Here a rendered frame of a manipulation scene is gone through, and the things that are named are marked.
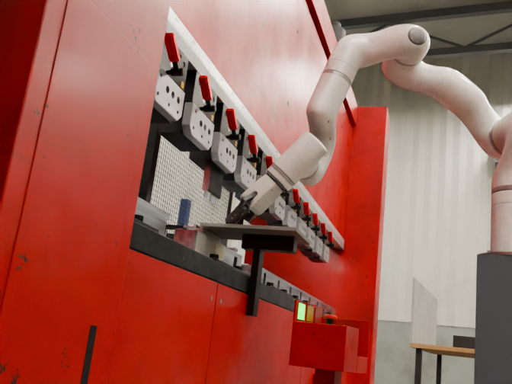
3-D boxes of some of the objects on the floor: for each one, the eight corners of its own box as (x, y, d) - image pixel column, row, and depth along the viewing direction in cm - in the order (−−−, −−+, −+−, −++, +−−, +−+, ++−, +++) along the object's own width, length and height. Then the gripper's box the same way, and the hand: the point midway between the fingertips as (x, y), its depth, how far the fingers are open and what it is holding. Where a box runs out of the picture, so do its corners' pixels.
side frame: (363, 490, 334) (387, 106, 392) (219, 464, 360) (262, 107, 417) (368, 482, 357) (390, 120, 415) (232, 459, 383) (271, 121, 440)
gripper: (280, 179, 157) (231, 228, 157) (293, 196, 173) (249, 241, 173) (261, 161, 160) (212, 209, 160) (276, 180, 175) (232, 223, 175)
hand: (236, 221), depth 166 cm, fingers open, 5 cm apart
